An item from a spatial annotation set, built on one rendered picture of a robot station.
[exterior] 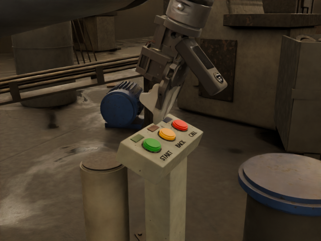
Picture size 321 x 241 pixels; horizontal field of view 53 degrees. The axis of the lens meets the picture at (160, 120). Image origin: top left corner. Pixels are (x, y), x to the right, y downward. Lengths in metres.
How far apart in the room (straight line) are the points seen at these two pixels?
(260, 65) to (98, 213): 2.00
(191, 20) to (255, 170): 0.57
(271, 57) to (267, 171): 1.64
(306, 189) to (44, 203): 1.22
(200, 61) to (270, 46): 2.00
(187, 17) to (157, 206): 0.45
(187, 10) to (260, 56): 2.05
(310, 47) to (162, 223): 1.36
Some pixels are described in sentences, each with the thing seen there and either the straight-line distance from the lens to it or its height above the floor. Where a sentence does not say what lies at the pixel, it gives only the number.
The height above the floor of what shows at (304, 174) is 0.43.
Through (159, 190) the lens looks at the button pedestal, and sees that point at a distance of 0.78.
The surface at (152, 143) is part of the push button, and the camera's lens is 0.70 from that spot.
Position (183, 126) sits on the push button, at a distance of 0.82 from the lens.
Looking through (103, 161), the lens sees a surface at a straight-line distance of 0.84.
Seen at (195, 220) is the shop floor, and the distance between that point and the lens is 1.53.
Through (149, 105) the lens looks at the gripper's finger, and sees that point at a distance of 0.66.
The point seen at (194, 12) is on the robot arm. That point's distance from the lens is 0.59.
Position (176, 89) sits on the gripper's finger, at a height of 0.73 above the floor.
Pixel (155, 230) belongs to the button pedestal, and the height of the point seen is 0.37.
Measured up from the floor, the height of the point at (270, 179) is 0.43.
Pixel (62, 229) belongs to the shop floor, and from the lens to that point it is 1.53.
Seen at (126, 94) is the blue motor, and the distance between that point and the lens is 2.45.
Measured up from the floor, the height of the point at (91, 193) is 0.46.
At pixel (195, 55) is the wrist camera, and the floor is 0.80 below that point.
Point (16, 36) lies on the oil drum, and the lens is 3.43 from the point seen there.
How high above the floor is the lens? 0.87
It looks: 18 degrees down
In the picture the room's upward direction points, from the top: straight up
